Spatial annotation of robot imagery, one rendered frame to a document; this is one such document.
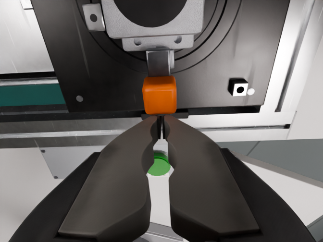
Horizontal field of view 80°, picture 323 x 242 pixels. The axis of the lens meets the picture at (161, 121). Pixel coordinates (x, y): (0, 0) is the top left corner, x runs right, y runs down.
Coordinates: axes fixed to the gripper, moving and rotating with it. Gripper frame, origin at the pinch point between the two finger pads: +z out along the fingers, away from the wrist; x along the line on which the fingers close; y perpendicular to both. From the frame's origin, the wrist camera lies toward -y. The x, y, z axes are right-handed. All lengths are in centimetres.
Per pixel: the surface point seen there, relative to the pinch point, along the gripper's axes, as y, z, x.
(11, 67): 0.2, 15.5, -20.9
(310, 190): 35, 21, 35
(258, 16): -4.9, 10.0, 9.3
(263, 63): -0.3, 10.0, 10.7
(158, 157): 12.6, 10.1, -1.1
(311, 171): 121, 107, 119
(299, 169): 119, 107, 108
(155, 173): 15.5, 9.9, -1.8
